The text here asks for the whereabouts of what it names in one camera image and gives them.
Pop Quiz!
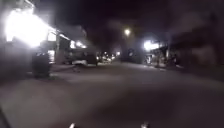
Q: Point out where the lit shop building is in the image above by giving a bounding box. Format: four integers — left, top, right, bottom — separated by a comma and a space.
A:
0, 0, 88, 73

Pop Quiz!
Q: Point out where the dark building row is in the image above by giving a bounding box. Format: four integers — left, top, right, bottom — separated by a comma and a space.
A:
143, 9, 224, 81

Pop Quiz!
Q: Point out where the grey asphalt road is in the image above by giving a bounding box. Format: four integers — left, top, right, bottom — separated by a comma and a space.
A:
0, 61, 224, 128

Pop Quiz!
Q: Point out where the street lamp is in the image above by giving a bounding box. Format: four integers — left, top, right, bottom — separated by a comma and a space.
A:
123, 27, 132, 38

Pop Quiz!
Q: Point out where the dark parked vehicle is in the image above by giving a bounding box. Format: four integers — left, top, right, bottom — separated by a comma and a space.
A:
70, 48, 100, 67

